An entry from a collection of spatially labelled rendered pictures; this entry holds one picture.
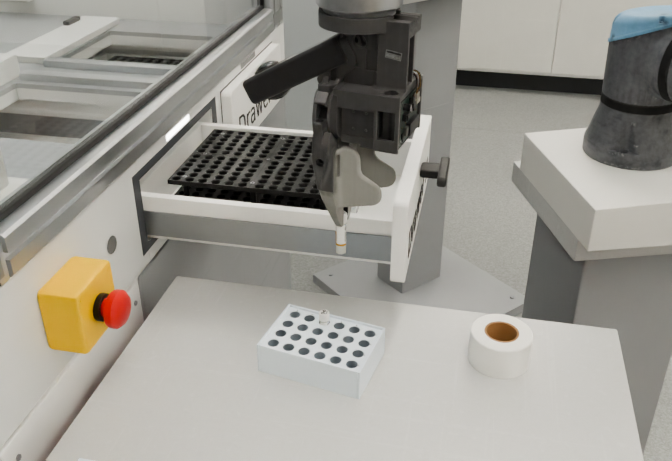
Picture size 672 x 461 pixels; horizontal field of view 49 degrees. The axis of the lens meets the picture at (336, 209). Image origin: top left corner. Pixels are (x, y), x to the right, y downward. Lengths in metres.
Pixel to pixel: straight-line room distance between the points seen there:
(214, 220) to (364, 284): 1.38
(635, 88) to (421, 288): 1.23
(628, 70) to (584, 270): 0.32
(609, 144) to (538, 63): 2.79
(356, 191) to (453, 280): 1.64
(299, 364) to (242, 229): 0.20
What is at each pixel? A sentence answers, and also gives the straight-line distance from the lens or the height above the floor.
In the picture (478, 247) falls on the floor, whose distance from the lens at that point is 2.57.
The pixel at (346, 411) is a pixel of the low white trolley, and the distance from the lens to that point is 0.81.
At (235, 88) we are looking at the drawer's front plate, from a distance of 1.21.
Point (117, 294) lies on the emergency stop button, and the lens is 0.78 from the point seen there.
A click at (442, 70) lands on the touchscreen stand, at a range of 1.99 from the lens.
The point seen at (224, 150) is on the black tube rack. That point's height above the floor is 0.90.
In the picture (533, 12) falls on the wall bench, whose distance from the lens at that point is 3.92.
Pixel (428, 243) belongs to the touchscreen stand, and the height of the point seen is 0.19.
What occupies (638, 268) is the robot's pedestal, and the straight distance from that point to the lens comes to 1.29.
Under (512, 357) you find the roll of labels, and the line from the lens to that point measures 0.85.
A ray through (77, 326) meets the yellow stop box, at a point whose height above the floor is 0.88.
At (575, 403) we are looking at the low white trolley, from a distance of 0.86.
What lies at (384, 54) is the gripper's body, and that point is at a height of 1.14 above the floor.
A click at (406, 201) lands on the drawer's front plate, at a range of 0.85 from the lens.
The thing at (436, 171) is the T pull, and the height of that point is 0.91.
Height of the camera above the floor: 1.32
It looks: 29 degrees down
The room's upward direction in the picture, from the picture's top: straight up
